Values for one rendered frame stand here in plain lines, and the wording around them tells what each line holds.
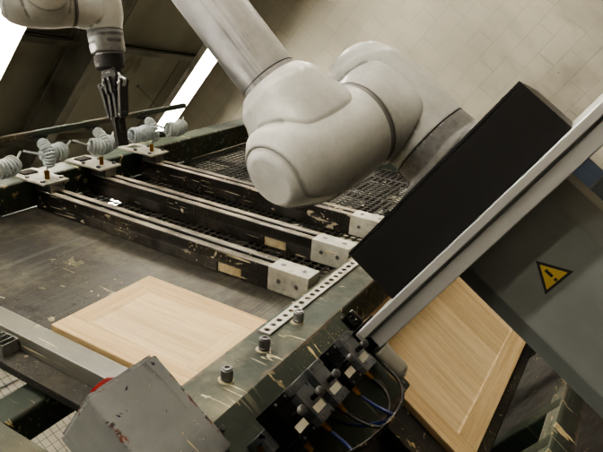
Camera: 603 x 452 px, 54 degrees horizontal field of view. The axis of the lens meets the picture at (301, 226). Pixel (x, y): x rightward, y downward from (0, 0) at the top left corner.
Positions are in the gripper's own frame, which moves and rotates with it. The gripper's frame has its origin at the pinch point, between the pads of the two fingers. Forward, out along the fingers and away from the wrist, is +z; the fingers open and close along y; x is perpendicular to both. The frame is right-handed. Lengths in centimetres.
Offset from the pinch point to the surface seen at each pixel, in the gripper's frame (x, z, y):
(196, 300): 1.4, 44.1, 22.7
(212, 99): 383, -53, -465
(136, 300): -9.7, 42.1, 13.5
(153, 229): 11.4, 28.6, -9.9
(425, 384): 64, 85, 46
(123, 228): 8.4, 28.2, -22.7
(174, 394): -40, 39, 78
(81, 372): -34, 48, 32
